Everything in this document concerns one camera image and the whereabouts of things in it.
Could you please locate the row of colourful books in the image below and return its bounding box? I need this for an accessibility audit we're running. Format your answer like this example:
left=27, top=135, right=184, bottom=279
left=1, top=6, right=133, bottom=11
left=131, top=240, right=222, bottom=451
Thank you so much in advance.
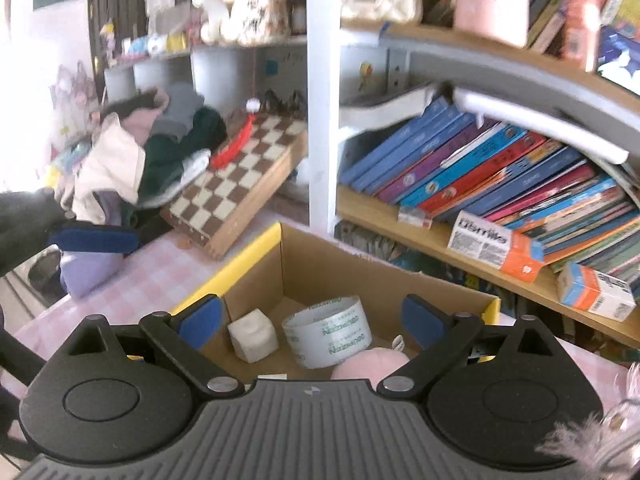
left=340, top=97, right=640, bottom=292

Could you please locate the small red white packet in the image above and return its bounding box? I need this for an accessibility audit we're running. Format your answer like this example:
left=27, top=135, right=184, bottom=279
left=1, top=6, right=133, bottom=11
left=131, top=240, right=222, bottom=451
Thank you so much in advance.
left=397, top=206, right=434, bottom=231

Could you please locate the stack of upright shelf books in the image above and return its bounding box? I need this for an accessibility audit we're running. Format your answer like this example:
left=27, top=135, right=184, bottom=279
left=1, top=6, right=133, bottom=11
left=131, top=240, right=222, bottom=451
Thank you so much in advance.
left=525, top=0, right=640, bottom=93

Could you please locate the wooden chessboard box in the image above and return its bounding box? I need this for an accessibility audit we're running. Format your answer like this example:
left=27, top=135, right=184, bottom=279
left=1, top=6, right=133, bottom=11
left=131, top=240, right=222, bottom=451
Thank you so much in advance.
left=160, top=112, right=309, bottom=261

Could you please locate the clear packing tape roll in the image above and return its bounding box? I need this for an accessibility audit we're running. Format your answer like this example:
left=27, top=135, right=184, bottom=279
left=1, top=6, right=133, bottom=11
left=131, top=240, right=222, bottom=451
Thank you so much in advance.
left=281, top=296, right=373, bottom=370

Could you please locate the dark green garment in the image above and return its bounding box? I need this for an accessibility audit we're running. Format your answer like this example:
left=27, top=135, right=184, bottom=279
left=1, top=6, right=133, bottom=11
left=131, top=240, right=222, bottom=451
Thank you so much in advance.
left=131, top=107, right=228, bottom=216

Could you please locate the pink plush ball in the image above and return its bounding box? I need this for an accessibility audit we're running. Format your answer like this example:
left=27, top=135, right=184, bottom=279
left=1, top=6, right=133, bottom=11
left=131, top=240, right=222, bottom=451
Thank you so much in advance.
left=331, top=346, right=411, bottom=382

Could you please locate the black window grate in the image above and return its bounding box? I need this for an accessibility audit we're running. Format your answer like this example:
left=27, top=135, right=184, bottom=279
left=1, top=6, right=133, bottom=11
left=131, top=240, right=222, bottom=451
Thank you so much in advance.
left=87, top=0, right=151, bottom=67

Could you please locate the cream garment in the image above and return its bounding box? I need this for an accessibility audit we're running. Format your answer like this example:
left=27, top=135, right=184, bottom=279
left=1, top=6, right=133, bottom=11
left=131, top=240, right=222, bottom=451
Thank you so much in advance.
left=72, top=115, right=147, bottom=224

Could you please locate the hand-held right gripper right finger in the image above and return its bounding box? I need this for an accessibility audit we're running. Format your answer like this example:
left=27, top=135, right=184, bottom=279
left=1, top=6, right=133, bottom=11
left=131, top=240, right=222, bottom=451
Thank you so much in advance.
left=375, top=294, right=563, bottom=403

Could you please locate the white plush toy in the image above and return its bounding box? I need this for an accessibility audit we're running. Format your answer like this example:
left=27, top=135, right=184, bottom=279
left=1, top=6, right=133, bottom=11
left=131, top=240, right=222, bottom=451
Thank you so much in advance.
left=191, top=0, right=292, bottom=46

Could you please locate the white foam cube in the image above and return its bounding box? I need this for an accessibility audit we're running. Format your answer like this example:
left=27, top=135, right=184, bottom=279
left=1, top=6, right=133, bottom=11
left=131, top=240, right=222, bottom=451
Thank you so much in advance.
left=227, top=308, right=279, bottom=363

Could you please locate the hanging charm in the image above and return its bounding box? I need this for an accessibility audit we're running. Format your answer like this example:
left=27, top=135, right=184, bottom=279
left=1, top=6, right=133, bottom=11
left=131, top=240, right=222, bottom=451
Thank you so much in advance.
left=99, top=19, right=119, bottom=69

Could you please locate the pink checkered desktop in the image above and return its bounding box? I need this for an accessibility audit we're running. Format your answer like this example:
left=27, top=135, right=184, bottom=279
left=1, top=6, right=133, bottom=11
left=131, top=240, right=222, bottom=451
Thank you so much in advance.
left=10, top=210, right=631, bottom=411

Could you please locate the cardboard box with yellow rim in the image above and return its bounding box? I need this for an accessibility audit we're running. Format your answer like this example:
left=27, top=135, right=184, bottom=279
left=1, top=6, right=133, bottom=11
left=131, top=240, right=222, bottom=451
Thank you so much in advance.
left=170, top=222, right=502, bottom=396

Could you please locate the pink fluffy toy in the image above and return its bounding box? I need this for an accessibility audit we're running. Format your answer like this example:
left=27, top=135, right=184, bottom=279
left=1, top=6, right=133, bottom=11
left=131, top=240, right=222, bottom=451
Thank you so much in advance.
left=534, top=360, right=640, bottom=480

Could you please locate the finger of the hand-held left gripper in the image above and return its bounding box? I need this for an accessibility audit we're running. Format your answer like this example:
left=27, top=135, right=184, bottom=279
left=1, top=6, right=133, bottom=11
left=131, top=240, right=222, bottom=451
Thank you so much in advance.
left=50, top=227, right=141, bottom=257

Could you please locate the purple cloth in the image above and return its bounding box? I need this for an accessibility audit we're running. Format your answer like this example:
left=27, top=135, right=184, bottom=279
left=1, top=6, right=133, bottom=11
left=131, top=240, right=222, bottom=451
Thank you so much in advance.
left=60, top=250, right=132, bottom=300

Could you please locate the grey garment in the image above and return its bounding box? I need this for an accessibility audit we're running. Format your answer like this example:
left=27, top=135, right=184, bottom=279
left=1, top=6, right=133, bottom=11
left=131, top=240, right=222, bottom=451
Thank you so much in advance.
left=150, top=82, right=207, bottom=142

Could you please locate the large orange white carton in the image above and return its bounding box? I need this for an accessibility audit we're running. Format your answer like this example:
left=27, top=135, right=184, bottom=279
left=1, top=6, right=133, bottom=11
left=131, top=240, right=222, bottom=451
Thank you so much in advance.
left=446, top=210, right=546, bottom=283

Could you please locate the wooden bookshelf with white post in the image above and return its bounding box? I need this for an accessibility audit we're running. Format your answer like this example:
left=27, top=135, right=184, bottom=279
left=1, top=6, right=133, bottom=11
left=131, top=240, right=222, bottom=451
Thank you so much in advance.
left=305, top=0, right=640, bottom=351

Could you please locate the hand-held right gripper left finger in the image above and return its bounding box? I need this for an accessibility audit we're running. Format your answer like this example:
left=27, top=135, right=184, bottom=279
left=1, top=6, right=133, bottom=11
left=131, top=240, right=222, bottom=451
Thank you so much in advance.
left=65, top=294, right=246, bottom=402

